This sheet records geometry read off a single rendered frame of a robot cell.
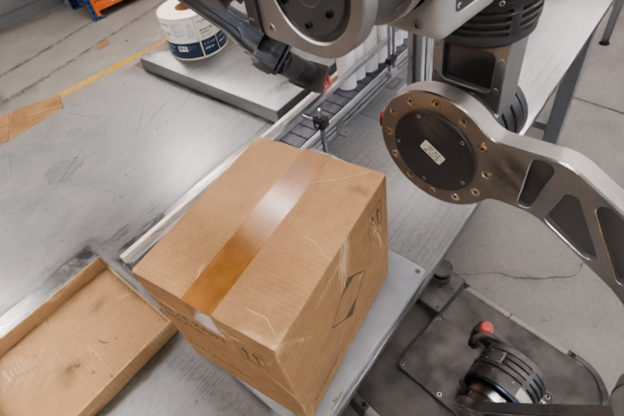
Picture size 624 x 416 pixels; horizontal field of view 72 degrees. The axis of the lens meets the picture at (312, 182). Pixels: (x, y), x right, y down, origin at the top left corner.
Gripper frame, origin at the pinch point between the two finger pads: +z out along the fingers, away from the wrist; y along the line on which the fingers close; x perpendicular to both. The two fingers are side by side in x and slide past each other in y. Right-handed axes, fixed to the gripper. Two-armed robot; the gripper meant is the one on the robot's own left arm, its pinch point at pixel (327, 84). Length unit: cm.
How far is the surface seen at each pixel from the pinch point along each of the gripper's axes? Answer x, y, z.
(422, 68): -13.5, -14.9, 18.3
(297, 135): 14.8, 0.4, -4.0
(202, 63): 6, 53, 3
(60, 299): 62, 12, -46
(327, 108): 5.6, 0.6, 4.7
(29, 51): 45, 373, 79
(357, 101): 0.9, -3.9, 10.9
